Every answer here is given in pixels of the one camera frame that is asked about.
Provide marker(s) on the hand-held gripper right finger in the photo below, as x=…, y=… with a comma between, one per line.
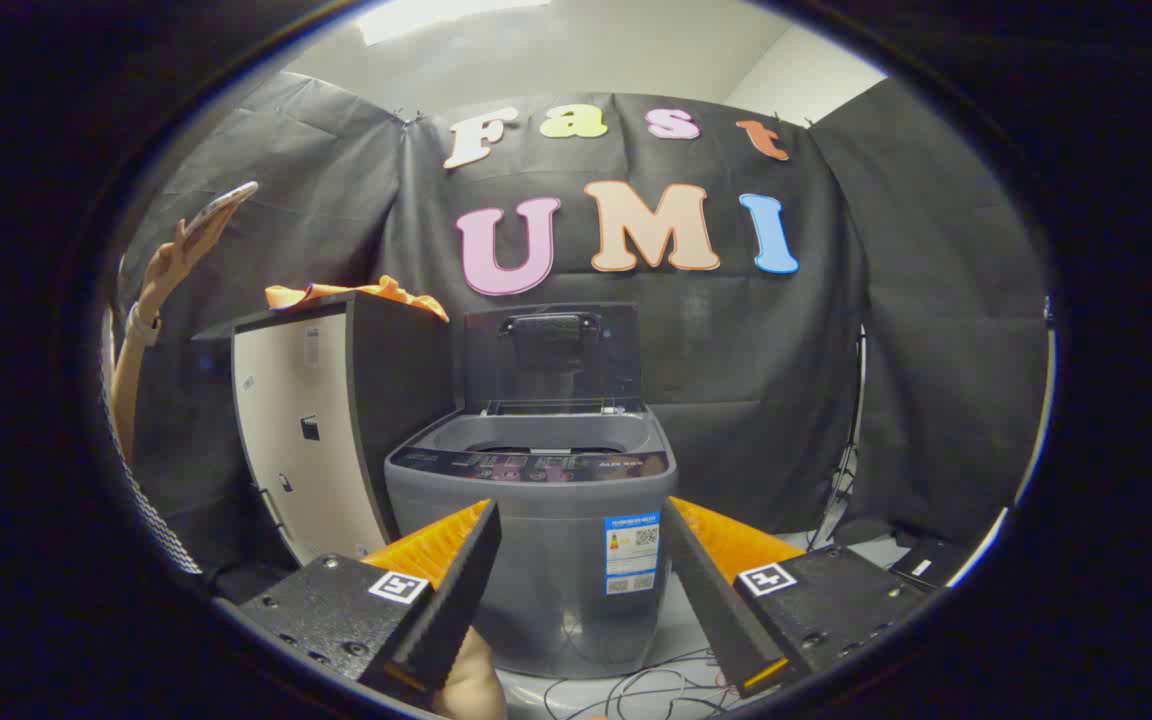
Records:
x=706, y=590

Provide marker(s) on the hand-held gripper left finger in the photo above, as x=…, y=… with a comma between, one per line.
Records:
x=461, y=590

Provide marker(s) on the grey washing machine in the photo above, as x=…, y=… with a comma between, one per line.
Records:
x=556, y=560

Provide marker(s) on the orange shirt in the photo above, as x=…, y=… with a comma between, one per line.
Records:
x=386, y=292

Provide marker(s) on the white smartphone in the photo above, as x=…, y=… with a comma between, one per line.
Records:
x=219, y=205

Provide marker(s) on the metal light stand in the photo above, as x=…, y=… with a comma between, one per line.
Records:
x=841, y=480

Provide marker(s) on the dark cabinet with beige door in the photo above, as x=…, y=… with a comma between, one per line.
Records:
x=306, y=470

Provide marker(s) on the black floor box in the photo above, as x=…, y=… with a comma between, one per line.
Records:
x=921, y=565

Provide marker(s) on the black backdrop cloth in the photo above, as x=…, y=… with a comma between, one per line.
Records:
x=736, y=340

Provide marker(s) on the person's patterned clothing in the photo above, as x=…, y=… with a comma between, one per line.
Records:
x=151, y=510

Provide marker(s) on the white wristwatch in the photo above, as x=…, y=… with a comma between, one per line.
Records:
x=144, y=325

